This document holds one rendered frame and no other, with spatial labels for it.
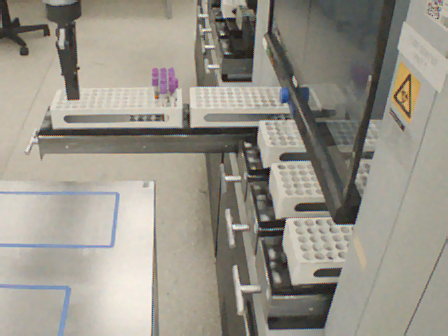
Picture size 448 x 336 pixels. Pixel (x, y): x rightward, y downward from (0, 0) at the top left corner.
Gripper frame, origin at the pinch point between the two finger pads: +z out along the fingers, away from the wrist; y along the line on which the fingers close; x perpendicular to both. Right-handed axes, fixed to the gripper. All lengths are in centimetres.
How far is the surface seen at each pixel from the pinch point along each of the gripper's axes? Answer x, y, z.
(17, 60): 83, 213, 90
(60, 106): 2.7, -2.9, 3.8
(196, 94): -28.3, 2.3, 4.0
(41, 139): 7.2, -6.7, 10.2
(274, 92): -46.8, 2.6, 3.7
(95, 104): -5.4, -2.7, 3.5
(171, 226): -22, 49, 90
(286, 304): -40, -52, 11
